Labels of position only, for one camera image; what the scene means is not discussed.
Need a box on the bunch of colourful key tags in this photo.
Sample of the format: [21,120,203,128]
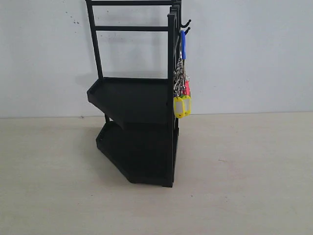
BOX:
[173,34,191,118]

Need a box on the black two-tier storage rack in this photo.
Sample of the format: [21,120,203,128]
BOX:
[86,0,183,188]

